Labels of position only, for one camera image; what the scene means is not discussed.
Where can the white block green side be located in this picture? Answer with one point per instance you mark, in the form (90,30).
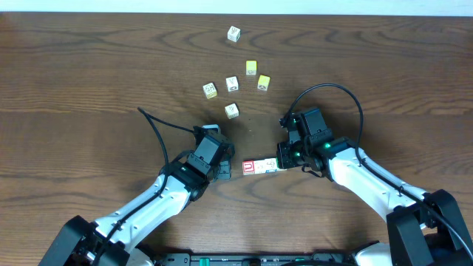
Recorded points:
(232,111)

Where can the white block yellow side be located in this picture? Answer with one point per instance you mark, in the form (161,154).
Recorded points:
(210,90)

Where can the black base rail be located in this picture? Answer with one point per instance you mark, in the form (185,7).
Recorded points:
(232,259)

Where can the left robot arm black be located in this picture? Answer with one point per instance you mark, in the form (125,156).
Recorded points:
(110,240)

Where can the yellow block upper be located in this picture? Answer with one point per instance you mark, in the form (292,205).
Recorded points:
(251,67)

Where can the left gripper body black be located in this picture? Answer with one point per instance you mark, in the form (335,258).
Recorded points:
(225,168)

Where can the white block red side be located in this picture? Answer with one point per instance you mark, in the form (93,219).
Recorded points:
(271,165)

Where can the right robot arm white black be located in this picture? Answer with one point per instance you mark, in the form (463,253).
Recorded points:
(423,228)

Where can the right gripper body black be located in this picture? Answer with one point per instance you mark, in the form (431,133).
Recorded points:
(294,155)

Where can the red U letter block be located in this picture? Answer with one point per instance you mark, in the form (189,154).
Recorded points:
(248,167)

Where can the yellow block with black mark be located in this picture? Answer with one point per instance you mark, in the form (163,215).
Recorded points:
(263,82)

